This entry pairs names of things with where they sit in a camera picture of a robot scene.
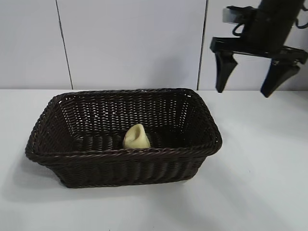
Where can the pale yellow egg yolk pastry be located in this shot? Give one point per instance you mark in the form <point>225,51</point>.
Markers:
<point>137,138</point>

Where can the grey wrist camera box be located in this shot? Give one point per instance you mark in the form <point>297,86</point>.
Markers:
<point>229,15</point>

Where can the dark brown wicker basket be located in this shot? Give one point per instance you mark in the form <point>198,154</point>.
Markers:
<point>120,166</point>

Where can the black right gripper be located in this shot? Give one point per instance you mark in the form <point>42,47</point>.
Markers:
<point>267,31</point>

